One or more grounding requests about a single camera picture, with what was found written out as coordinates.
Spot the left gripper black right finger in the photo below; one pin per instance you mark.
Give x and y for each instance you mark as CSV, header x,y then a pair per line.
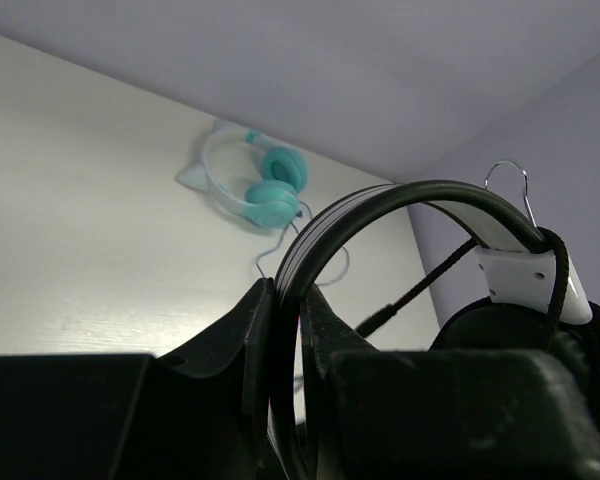
x,y
486,401

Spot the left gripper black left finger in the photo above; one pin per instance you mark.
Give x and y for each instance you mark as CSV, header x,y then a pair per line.
x,y
198,412

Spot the teal headphones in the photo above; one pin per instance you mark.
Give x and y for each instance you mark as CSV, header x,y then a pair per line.
x,y
273,202

